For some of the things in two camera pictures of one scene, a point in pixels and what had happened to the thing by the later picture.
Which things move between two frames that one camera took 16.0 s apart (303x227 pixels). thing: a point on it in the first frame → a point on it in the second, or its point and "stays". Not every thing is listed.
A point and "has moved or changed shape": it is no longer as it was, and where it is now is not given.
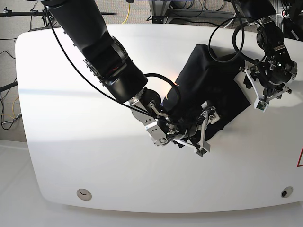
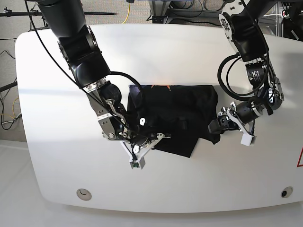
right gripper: (267, 78) → (241, 113)
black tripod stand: (48, 19) stays
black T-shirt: (206, 81) has moved or changed shape
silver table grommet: (84, 194) stays
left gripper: (192, 134) → (139, 135)
